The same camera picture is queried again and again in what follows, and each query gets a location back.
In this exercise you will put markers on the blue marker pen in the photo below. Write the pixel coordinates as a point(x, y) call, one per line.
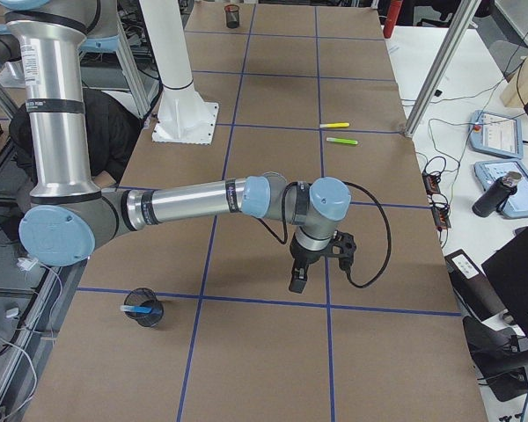
point(135, 311)

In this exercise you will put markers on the near blue teach pendant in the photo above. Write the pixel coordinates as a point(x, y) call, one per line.
point(488, 171)

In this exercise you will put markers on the red cylinder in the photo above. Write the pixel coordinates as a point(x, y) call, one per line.
point(391, 19)

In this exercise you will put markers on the far blue teach pendant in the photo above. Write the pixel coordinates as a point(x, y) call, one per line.
point(496, 134)

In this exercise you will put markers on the seated person in black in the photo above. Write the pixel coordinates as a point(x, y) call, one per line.
point(112, 133)

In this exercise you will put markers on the black mesh pen cup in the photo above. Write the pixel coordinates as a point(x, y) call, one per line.
point(144, 296)

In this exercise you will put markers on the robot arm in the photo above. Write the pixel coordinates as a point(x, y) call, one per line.
point(74, 208)
point(10, 53)

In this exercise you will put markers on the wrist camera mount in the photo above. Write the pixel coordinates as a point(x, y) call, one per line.
point(343, 247)

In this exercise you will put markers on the yellow marker pen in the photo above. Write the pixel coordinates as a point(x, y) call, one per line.
point(334, 125)

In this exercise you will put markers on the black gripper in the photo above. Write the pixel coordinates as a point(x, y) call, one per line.
point(304, 256)

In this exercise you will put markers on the green marker pen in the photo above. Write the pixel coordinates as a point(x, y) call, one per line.
point(344, 141)

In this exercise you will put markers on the black water bottle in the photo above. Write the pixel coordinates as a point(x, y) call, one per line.
point(495, 197)

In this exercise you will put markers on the black power strip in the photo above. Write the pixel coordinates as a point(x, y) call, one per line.
point(438, 202)

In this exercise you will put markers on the aluminium frame post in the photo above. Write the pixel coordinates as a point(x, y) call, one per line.
point(452, 39)

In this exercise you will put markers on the black monitor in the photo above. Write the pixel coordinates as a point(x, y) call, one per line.
point(507, 272)

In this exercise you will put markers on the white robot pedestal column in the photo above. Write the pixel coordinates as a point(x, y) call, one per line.
point(183, 116)

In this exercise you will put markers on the blue teach pendant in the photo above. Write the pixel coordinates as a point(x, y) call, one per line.
point(496, 134)
point(488, 171)

